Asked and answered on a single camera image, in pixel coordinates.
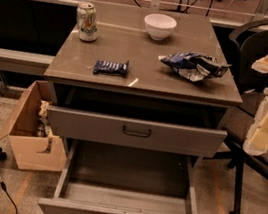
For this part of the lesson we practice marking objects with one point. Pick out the blue chip bag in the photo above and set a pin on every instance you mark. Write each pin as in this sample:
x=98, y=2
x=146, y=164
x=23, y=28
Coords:
x=194, y=66

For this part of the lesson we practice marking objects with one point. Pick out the white bowl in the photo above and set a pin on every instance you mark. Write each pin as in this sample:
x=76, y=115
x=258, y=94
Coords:
x=159, y=26

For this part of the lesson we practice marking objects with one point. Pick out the upper grey drawer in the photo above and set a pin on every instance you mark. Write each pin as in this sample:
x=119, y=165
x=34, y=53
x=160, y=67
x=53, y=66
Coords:
x=88, y=126

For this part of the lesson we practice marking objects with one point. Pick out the grey drawer cabinet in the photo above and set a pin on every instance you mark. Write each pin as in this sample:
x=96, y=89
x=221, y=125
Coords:
x=149, y=90

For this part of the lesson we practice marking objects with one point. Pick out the blue candy bar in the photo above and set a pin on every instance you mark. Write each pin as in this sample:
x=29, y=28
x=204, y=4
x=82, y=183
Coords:
x=110, y=67

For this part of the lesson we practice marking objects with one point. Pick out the lower grey open drawer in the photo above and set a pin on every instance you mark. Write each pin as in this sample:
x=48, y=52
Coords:
x=107, y=179

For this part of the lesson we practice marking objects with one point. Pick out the green white soda can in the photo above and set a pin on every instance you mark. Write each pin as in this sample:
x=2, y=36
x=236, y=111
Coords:
x=86, y=21

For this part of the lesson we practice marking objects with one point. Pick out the crumpled items in box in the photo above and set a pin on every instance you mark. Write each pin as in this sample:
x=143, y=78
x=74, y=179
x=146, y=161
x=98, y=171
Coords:
x=43, y=128

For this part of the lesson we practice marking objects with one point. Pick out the cardboard box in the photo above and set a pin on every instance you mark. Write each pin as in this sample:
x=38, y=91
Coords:
x=32, y=152

